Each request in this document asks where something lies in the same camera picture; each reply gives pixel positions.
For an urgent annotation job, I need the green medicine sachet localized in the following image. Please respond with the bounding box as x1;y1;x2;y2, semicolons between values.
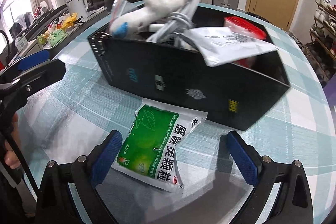
112;98;207;192

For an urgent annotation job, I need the white plush toy keychain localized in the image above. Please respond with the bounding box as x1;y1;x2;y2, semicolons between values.
108;0;187;39

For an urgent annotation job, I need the white charging cable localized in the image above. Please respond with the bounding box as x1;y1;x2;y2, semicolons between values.
146;0;203;49

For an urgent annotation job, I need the white green small sachet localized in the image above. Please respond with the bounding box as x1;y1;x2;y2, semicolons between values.
183;27;277;67

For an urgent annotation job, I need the adidas shoelace zip bag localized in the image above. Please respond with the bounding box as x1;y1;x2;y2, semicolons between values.
110;0;138;24

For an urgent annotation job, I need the white red instruction packet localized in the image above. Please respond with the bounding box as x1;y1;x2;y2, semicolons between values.
224;16;266;68

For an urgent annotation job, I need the person's hand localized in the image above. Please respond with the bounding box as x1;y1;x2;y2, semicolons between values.
4;113;21;169

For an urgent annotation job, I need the grey side cabinet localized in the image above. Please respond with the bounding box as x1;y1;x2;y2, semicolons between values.
10;6;107;62

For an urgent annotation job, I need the teal checked tablecloth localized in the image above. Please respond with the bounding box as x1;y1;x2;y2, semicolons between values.
19;17;335;223

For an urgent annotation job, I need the white kettle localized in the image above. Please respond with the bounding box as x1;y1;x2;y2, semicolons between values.
66;0;88;18

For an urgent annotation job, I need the black cardboard box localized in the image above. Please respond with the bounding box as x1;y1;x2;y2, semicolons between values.
88;26;290;131

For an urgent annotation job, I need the wooden shoe rack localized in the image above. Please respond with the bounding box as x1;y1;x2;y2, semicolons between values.
308;0;336;67

